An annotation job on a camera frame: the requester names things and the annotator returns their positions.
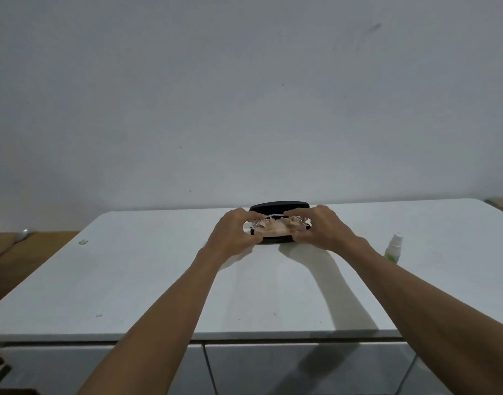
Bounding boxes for light wooden table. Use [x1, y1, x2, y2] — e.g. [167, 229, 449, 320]
[484, 197, 503, 218]

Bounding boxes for dark wooden table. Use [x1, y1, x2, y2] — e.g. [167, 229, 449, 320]
[0, 230, 80, 395]

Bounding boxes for clear frame eyeglasses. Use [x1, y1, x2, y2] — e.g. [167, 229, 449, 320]
[249, 213, 311, 236]

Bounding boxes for person's right hand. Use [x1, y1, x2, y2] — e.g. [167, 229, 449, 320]
[282, 205, 370, 255]

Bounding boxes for person's left forearm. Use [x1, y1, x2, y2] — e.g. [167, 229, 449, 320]
[77, 249, 221, 395]

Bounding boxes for white drawer cabinet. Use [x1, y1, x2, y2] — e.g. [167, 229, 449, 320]
[0, 197, 503, 395]

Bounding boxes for beige cleaning cloth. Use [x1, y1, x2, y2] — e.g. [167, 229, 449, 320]
[251, 216, 308, 238]

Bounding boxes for small green spray bottle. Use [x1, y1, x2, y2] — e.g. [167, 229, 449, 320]
[384, 233, 404, 264]

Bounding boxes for person's left hand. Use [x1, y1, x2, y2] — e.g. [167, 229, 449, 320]
[198, 207, 265, 262]

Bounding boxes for person's right forearm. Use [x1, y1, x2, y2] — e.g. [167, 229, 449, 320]
[344, 238, 503, 395]

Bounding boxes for black glasses case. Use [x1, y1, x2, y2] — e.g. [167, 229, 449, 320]
[249, 201, 311, 245]

